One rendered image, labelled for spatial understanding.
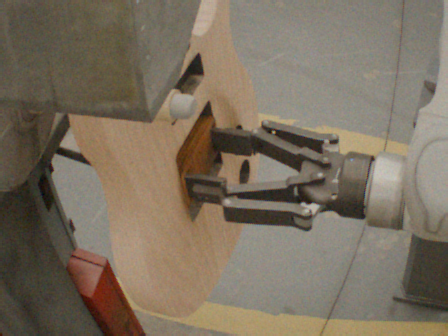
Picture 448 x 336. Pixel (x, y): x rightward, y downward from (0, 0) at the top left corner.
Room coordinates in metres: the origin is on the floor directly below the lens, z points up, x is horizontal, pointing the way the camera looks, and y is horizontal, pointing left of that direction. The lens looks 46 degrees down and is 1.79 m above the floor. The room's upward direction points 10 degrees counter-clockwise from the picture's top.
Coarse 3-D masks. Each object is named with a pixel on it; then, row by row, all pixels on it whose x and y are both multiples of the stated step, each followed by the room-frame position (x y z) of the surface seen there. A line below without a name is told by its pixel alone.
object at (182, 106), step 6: (174, 96) 0.62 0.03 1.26; (180, 96) 0.61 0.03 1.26; (186, 96) 0.61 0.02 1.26; (174, 102) 0.61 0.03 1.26; (180, 102) 0.61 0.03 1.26; (186, 102) 0.61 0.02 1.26; (192, 102) 0.61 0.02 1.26; (174, 108) 0.61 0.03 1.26; (180, 108) 0.60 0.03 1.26; (186, 108) 0.60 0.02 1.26; (192, 108) 0.60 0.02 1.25; (174, 114) 0.60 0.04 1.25; (180, 114) 0.60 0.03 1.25; (186, 114) 0.60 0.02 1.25; (192, 114) 0.60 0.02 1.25
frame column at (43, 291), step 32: (0, 224) 0.76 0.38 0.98; (32, 224) 0.84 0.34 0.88; (0, 256) 0.72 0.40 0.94; (32, 256) 0.80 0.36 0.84; (0, 288) 0.71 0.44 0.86; (32, 288) 0.75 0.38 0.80; (64, 288) 0.84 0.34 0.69; (0, 320) 0.76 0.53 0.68; (32, 320) 0.71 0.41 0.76; (64, 320) 0.78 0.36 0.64
